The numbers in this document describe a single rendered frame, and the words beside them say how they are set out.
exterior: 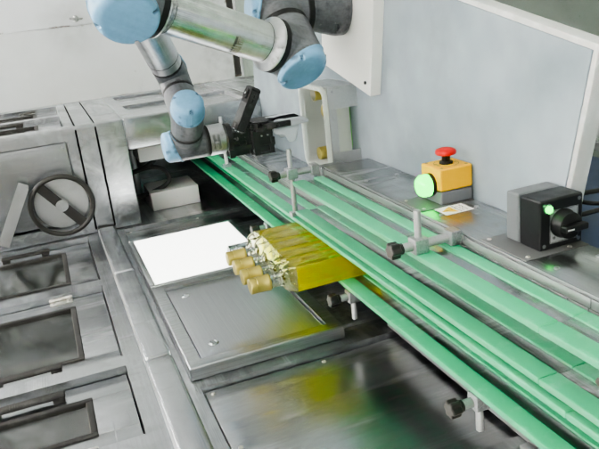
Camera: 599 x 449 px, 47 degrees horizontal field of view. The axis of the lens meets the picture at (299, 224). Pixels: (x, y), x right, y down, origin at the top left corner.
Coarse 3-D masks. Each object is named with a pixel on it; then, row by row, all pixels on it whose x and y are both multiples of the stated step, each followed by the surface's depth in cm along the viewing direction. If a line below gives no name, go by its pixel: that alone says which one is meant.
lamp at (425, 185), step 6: (426, 174) 129; (420, 180) 129; (426, 180) 128; (432, 180) 128; (414, 186) 131; (420, 186) 129; (426, 186) 128; (432, 186) 128; (420, 192) 129; (426, 192) 128; (432, 192) 129
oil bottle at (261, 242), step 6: (300, 228) 163; (270, 234) 161; (276, 234) 160; (282, 234) 160; (288, 234) 160; (294, 234) 159; (300, 234) 159; (306, 234) 159; (258, 240) 159; (264, 240) 158; (270, 240) 158; (276, 240) 157; (282, 240) 158; (258, 246) 157; (264, 246) 156; (258, 252) 157
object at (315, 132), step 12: (300, 96) 182; (324, 96) 167; (300, 108) 183; (312, 108) 184; (324, 108) 168; (312, 120) 185; (324, 120) 169; (312, 132) 186; (324, 132) 187; (312, 144) 187; (324, 144) 188; (312, 156) 187
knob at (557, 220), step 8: (568, 208) 101; (560, 216) 100; (568, 216) 100; (576, 216) 100; (552, 224) 101; (560, 224) 100; (568, 224) 100; (576, 224) 100; (584, 224) 100; (552, 232) 102; (560, 232) 100; (568, 232) 99; (576, 232) 101
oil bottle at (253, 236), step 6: (270, 228) 167; (276, 228) 166; (282, 228) 166; (288, 228) 165; (294, 228) 165; (252, 234) 164; (258, 234) 163; (264, 234) 163; (252, 240) 162; (252, 246) 162
